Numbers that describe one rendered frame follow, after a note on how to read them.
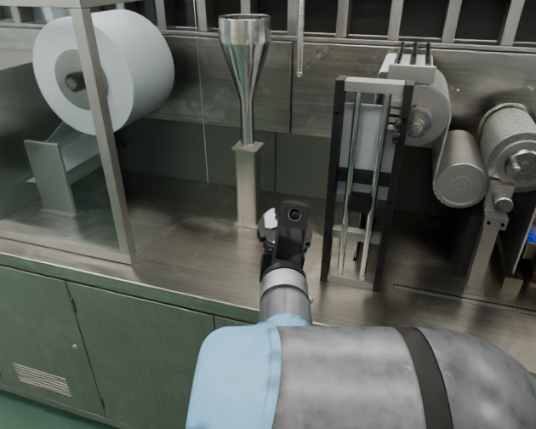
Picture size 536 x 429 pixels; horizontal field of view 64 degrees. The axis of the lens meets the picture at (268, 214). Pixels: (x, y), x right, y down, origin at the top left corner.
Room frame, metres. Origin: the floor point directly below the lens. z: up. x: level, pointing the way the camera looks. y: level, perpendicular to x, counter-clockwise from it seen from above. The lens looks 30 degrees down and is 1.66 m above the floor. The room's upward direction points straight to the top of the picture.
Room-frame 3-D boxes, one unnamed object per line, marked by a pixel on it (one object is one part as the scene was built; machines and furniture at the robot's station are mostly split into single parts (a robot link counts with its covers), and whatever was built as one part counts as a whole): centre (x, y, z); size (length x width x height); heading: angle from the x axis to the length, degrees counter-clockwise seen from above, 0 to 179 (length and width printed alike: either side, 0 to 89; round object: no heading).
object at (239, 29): (1.25, 0.06, 1.50); 0.14 x 0.14 x 0.06
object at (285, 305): (0.43, -0.02, 1.21); 0.11 x 0.08 x 0.09; 179
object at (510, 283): (1.03, -0.69, 0.92); 0.28 x 0.04 x 0.04; 162
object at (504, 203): (0.86, -0.53, 1.18); 0.04 x 0.02 x 0.04; 72
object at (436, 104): (1.13, -0.39, 1.33); 0.25 x 0.14 x 0.14; 162
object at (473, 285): (0.90, -0.55, 1.05); 0.06 x 0.05 x 0.31; 162
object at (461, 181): (1.08, -0.52, 1.17); 0.26 x 0.12 x 0.12; 162
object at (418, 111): (0.98, -0.35, 1.33); 0.06 x 0.06 x 0.06; 72
